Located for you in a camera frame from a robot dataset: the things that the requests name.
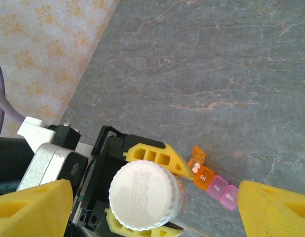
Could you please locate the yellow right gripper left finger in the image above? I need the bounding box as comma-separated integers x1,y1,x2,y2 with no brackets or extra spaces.
0,179,75,237

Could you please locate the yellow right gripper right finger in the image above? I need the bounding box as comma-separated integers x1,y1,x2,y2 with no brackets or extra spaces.
237,180,305,237

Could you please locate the white ribbed bottle cap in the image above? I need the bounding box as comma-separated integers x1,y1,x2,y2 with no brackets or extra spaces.
108,159,180,232

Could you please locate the white vitamin pill bottle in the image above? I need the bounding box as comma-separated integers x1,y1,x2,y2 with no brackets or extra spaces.
176,177,187,213

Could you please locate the orange and pink pill organizer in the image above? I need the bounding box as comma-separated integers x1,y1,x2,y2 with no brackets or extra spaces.
187,145,240,212

